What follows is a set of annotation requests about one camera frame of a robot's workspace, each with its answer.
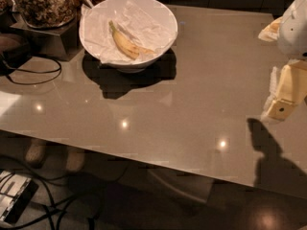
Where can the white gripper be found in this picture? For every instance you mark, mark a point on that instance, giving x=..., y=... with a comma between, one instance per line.
x=294, y=33

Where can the yellow banana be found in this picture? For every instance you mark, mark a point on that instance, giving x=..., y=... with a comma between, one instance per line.
x=126, y=46

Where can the white bowl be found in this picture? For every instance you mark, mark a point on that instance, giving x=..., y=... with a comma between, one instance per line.
x=134, y=64

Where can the white paper liner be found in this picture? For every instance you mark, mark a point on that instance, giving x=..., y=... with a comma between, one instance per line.
x=105, y=32

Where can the dark square stand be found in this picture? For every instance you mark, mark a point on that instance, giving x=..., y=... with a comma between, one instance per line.
x=61, y=43

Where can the glass jar of nuts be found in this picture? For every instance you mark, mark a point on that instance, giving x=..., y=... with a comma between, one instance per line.
x=46, y=14

